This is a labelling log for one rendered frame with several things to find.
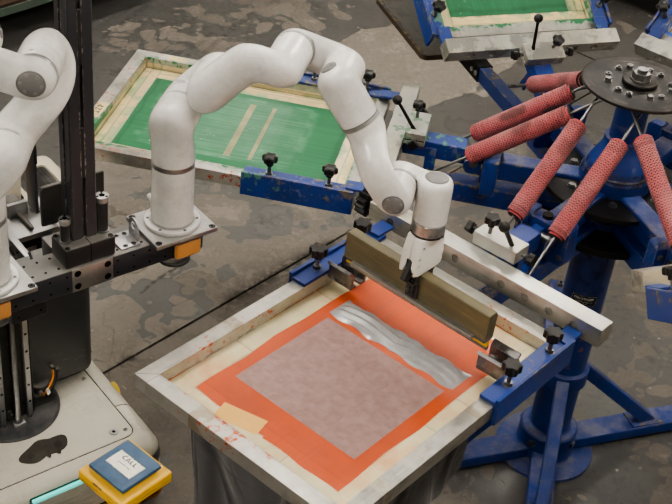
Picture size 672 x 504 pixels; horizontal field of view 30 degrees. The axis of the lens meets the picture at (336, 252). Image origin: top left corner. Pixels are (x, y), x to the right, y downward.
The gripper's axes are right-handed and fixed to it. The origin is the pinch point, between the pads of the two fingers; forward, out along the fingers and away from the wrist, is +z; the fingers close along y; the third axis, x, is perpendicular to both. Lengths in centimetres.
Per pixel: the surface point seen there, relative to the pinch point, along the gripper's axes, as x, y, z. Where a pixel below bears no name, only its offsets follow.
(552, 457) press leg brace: 14, -67, 90
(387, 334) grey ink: -2.9, 4.3, 13.5
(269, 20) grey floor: -268, -241, 111
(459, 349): 11.3, -4.4, 13.8
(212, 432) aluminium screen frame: -5, 57, 11
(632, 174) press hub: 7, -83, 1
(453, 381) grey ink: 17.2, 5.7, 13.5
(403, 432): 19.5, 26.0, 13.9
